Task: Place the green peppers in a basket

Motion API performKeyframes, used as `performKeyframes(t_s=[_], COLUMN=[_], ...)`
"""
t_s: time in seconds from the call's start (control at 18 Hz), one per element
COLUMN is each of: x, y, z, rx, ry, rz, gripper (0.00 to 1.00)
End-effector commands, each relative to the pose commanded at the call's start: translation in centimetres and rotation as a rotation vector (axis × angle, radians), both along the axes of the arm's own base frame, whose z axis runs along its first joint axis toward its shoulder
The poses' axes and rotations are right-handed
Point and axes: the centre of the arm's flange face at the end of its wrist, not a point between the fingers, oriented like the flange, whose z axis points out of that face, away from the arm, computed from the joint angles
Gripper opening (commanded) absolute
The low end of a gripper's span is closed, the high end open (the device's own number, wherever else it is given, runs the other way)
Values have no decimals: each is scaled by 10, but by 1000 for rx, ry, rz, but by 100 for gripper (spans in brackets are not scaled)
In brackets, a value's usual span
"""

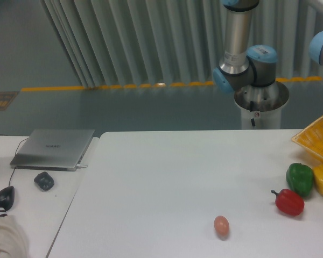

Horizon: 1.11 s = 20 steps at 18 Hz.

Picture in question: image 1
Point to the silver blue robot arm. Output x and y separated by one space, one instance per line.
241 66

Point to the cream sleeved forearm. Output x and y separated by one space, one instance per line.
12 241

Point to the yellow plastic basket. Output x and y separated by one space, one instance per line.
311 139

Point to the white usb plug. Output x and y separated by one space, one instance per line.
81 166

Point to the white pleated curtain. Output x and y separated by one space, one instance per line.
149 42

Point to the brown egg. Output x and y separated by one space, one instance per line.
221 226

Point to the silver closed laptop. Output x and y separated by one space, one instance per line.
53 149

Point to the black power adapter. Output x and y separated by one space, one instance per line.
44 181

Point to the green bell pepper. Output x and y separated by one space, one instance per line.
300 179

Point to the red bell pepper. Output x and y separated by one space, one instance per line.
289 202

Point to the black computer mouse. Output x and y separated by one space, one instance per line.
7 198

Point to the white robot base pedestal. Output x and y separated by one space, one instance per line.
261 107

